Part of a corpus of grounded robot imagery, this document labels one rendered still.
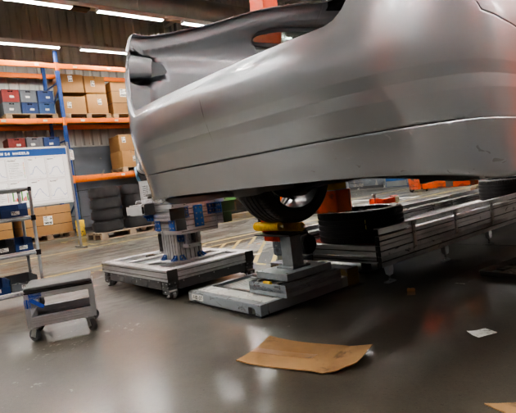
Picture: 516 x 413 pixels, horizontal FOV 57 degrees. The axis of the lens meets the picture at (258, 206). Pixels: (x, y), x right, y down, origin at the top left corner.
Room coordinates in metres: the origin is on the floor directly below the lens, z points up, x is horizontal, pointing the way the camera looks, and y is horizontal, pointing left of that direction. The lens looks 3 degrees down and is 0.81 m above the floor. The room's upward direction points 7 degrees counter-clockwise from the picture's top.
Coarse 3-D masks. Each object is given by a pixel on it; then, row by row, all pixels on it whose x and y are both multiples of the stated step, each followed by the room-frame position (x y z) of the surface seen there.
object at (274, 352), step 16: (272, 336) 2.37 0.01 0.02; (256, 352) 2.20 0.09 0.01; (272, 352) 2.18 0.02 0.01; (288, 352) 2.16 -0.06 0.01; (304, 352) 2.14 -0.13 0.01; (320, 352) 2.10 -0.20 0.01; (336, 352) 2.08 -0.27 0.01; (352, 352) 2.03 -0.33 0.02; (288, 368) 1.98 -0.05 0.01; (304, 368) 1.95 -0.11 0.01; (320, 368) 1.94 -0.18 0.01; (336, 368) 1.90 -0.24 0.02
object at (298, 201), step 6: (270, 192) 2.89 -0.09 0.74; (312, 192) 3.17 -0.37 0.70; (318, 192) 3.15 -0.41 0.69; (276, 198) 2.91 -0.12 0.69; (294, 198) 3.26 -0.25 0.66; (300, 198) 3.21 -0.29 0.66; (306, 198) 3.16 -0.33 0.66; (312, 198) 3.11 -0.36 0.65; (282, 204) 2.94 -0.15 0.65; (288, 204) 3.22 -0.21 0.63; (294, 204) 3.17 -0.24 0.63; (300, 204) 3.12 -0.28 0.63; (306, 204) 3.07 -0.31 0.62; (294, 210) 3.00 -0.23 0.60
